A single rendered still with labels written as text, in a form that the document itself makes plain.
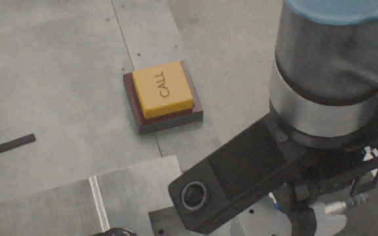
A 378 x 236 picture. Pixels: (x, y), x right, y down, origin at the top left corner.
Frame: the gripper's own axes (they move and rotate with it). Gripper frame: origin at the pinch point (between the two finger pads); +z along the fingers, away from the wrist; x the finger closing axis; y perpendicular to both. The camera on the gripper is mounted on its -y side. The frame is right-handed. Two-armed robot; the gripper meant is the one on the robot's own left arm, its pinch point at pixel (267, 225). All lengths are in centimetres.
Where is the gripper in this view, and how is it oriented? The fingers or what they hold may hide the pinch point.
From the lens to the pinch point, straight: 73.0
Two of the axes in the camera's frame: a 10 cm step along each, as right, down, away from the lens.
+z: -0.1, 5.4, 8.4
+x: -3.7, -7.9, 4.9
